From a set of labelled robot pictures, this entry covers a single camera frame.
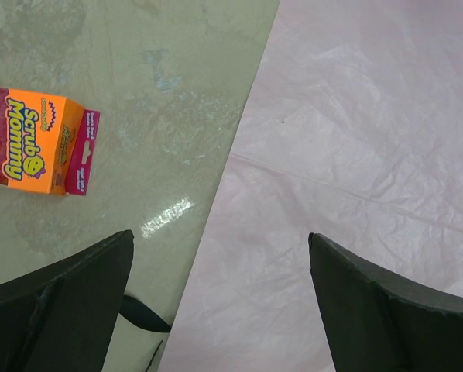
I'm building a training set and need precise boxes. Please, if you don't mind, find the black gold-lettered ribbon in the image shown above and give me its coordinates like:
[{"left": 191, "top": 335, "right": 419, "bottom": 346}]
[{"left": 119, "top": 294, "right": 171, "bottom": 333}]

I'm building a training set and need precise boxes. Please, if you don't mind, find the pink wrapping paper sheet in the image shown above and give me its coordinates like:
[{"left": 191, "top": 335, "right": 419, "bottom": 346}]
[{"left": 159, "top": 1, "right": 463, "bottom": 371}]

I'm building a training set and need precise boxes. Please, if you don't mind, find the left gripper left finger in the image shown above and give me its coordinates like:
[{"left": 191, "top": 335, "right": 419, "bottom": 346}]
[{"left": 0, "top": 230, "right": 134, "bottom": 371}]

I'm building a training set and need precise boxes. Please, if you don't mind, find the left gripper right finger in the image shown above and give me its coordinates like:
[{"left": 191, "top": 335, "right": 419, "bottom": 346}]
[{"left": 308, "top": 233, "right": 463, "bottom": 371}]

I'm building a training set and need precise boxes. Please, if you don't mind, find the pink orange snack box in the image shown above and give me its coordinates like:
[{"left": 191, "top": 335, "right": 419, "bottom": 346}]
[{"left": 0, "top": 88, "right": 100, "bottom": 195}]

